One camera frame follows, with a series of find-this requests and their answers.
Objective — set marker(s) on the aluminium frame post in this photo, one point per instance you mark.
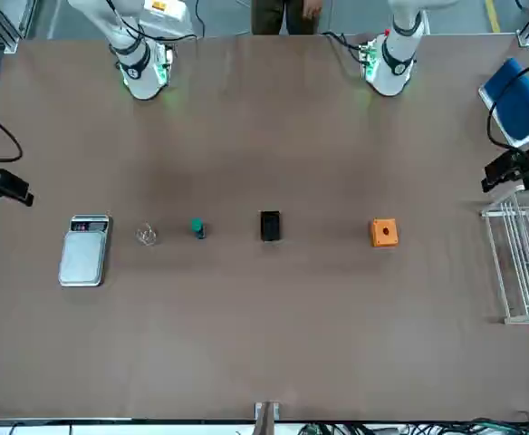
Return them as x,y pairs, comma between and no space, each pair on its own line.
266,417

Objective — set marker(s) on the white control box yellow label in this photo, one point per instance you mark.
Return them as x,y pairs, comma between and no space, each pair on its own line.
165,11

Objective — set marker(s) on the black button box base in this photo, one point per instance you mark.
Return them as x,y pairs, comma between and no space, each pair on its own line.
270,226

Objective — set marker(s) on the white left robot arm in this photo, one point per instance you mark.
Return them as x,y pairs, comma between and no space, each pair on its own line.
393,59

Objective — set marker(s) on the white electronic scale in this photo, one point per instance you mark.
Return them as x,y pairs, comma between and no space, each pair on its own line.
82,256

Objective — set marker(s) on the person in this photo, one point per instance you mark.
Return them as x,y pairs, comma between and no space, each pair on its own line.
273,16

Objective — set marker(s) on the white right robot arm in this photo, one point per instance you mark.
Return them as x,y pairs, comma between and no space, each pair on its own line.
140,77

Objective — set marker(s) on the blue covered stand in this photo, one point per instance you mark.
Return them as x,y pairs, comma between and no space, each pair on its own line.
516,104

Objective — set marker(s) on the clear measuring cup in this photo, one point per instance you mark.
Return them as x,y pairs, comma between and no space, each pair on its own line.
147,235

